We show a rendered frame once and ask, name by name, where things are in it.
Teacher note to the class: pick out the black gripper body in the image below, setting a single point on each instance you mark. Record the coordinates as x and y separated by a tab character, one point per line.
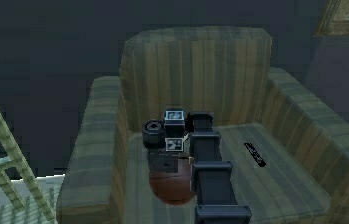
153	133

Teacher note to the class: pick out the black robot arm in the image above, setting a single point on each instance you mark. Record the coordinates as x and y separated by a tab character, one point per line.
210	180

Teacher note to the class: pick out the brown basketball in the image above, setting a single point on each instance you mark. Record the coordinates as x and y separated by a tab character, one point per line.
172	186

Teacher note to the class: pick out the green striped armchair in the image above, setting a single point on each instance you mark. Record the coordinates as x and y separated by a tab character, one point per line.
195	76

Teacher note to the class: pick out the black remote control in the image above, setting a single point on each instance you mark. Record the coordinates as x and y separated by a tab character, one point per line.
254	154

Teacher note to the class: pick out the pale green ladder frame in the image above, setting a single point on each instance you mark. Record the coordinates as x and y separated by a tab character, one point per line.
8	156

